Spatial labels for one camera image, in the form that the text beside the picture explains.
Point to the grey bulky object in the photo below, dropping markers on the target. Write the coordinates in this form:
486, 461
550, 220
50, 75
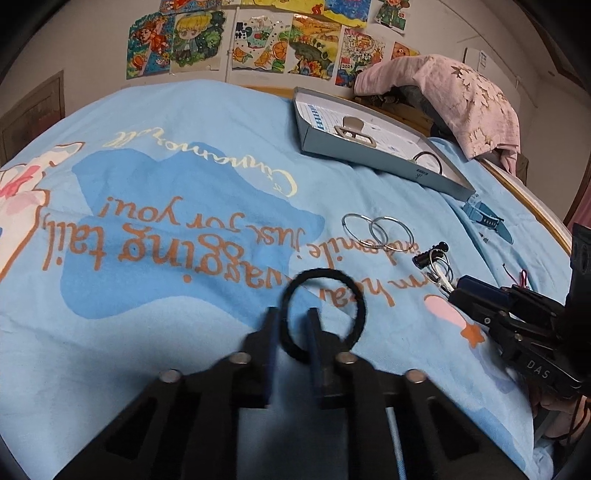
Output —
422, 106

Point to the silver rings with black clasp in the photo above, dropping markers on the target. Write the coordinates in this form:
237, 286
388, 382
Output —
422, 261

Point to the blue wrist watch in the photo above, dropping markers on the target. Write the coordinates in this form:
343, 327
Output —
485, 220

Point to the brown hanging garment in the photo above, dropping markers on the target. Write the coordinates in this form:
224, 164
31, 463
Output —
521, 166

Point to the white wall conduit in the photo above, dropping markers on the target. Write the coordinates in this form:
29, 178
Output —
231, 46

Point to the small orange drawing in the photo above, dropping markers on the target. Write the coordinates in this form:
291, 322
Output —
406, 50

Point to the silver hoop bangle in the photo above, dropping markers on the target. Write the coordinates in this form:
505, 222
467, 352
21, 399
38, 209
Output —
406, 228
351, 217

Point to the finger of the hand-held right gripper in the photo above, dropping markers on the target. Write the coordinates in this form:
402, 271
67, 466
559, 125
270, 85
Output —
485, 318
485, 287

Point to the turtle and fruit drawing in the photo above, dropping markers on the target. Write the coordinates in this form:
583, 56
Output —
261, 41

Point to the brown framed wall panel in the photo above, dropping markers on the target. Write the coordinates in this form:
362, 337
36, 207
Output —
32, 120

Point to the blue printed bed sheet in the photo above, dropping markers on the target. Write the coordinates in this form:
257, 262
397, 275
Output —
184, 277

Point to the grey hair claw clip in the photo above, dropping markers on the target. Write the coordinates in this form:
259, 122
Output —
353, 125

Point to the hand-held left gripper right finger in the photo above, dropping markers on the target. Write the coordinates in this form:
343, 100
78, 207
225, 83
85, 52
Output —
316, 357

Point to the pink floral cloth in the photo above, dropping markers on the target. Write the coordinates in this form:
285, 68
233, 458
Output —
461, 101

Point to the wooden side rail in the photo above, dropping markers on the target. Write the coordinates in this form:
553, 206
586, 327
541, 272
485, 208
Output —
531, 203

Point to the orange-haired girl drawing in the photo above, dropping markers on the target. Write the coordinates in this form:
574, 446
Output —
150, 46

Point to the grey shallow box lid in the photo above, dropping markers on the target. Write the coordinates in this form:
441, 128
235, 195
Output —
332, 143

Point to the blond boy drawing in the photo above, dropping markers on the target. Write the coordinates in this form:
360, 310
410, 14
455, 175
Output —
196, 41

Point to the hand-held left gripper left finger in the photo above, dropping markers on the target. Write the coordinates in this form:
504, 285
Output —
272, 355

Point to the person's right hand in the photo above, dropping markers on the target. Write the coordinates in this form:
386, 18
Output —
556, 415

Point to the wooden bed headboard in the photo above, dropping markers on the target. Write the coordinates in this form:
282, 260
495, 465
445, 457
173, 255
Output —
406, 115

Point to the landscape drawing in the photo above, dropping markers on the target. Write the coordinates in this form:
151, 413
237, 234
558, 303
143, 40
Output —
314, 46

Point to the colourful patchwork drawing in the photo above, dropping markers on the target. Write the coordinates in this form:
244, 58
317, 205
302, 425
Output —
360, 55

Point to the red-haired figure drawing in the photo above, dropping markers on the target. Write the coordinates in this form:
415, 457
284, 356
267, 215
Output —
392, 16

